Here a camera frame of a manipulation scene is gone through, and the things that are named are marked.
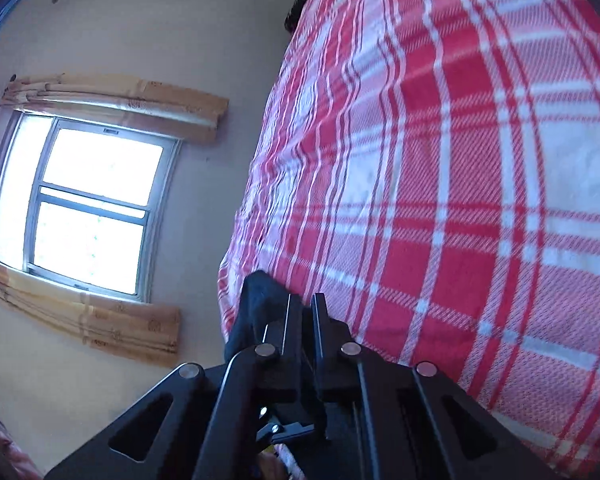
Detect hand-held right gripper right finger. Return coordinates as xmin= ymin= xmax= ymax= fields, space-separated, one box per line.
xmin=312 ymin=294 xmax=558 ymax=480

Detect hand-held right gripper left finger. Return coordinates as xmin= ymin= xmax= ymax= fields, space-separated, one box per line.
xmin=45 ymin=294 xmax=303 ymax=480

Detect black pants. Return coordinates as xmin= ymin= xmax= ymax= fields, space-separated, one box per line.
xmin=224 ymin=270 xmax=331 ymax=442

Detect beige patterned curtain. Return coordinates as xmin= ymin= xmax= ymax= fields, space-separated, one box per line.
xmin=0 ymin=74 xmax=230 ymax=146
xmin=0 ymin=254 xmax=182 ymax=367

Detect red plaid bed sheet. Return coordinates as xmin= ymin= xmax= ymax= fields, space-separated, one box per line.
xmin=217 ymin=0 xmax=600 ymax=480

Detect dark cloth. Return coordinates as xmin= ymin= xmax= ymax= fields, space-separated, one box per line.
xmin=284 ymin=0 xmax=314 ymax=36

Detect aluminium frame window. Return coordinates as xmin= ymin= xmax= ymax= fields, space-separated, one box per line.
xmin=0 ymin=107 xmax=182 ymax=304

